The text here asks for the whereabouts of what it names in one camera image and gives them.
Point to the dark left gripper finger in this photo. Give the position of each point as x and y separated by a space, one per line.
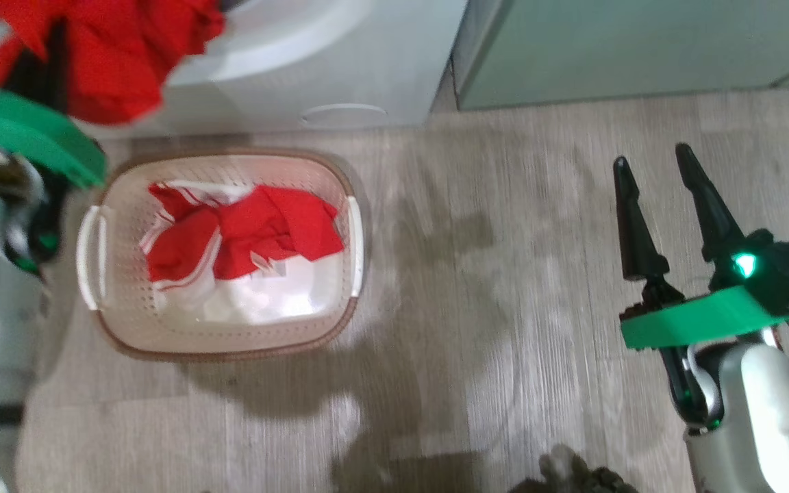
59 65
30 81

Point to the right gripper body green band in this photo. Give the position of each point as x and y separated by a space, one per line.
696 318

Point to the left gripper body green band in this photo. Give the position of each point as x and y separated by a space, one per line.
31 130

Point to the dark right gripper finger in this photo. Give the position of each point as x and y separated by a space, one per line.
713 212
637 233

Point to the plain red garment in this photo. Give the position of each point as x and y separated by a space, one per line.
120 55

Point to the red garment with white stripes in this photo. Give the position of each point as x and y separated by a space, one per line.
264 226

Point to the dark robot base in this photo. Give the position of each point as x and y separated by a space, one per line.
572 474

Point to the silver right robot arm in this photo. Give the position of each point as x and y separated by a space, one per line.
764 424

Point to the cream perforated laundry basket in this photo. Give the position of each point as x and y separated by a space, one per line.
120 226

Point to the white washing machine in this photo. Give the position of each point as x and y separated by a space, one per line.
367 68

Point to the pale green cabinet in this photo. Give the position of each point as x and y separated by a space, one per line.
607 48

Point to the round white filter cover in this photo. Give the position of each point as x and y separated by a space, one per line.
343 115

